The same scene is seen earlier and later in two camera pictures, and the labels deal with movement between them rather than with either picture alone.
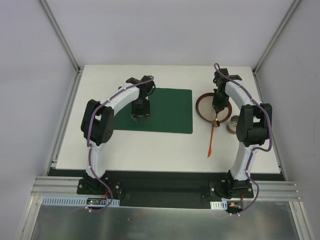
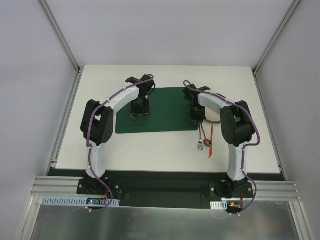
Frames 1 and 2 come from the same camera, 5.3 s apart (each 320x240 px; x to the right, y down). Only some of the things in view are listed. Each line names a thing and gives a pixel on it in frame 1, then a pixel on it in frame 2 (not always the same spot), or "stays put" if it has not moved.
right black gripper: [219, 106] to [197, 118]
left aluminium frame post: [55, 26] stays put
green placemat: [171, 112] stays put
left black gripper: [140, 114] stays put
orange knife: [210, 151] stays put
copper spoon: [215, 123] to [206, 141]
